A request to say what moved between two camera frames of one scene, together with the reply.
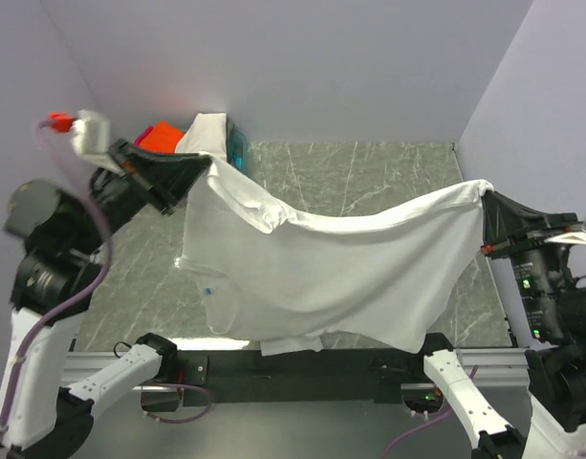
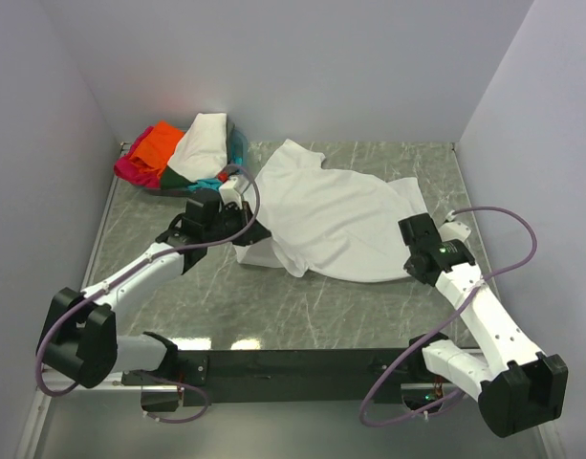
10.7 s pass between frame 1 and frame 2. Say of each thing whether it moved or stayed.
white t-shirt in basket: stayed
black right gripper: moved
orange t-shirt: stayed
